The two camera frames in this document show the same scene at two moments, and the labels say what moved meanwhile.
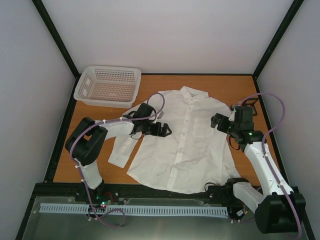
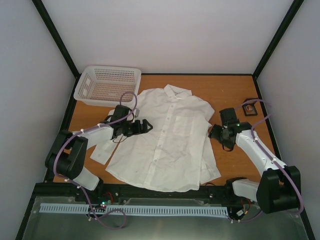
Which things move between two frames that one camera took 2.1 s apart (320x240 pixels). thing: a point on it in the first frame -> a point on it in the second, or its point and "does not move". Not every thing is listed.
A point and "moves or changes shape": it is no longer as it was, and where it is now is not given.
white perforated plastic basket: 108,86 does not move
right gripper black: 221,127 -> 214,133
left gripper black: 156,131 -> 137,129
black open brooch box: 251,102 does not move
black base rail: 126,194 does not move
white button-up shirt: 193,156 moves or changes shape
